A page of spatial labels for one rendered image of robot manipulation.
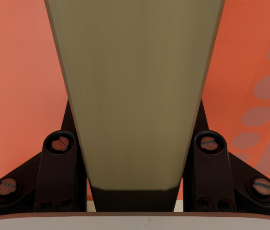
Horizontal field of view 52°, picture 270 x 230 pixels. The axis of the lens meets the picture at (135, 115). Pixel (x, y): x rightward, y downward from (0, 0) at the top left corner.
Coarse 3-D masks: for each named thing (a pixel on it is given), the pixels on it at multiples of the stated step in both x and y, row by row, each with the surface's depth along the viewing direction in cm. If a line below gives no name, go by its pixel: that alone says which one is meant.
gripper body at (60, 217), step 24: (0, 216) 7; (24, 216) 7; (48, 216) 7; (72, 216) 7; (96, 216) 7; (120, 216) 7; (144, 216) 7; (168, 216) 7; (192, 216) 7; (216, 216) 7; (240, 216) 7; (264, 216) 7
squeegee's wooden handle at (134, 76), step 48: (48, 0) 4; (96, 0) 4; (144, 0) 4; (192, 0) 4; (96, 48) 5; (144, 48) 5; (192, 48) 5; (96, 96) 5; (144, 96) 5; (192, 96) 6; (96, 144) 6; (144, 144) 6; (96, 192) 9; (144, 192) 8
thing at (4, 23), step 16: (0, 0) 14; (16, 0) 14; (32, 0) 14; (240, 0) 14; (256, 0) 14; (0, 16) 15; (16, 16) 15; (32, 16) 15; (224, 16) 15; (240, 16) 15; (256, 16) 15; (0, 32) 15; (16, 32) 15; (32, 32) 15; (48, 32) 15; (224, 32) 16; (240, 32) 16; (256, 32) 16
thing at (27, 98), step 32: (0, 64) 17; (32, 64) 17; (224, 64) 17; (256, 64) 17; (0, 96) 19; (32, 96) 19; (64, 96) 19; (224, 96) 19; (0, 128) 22; (32, 128) 22; (224, 128) 22; (0, 160) 25
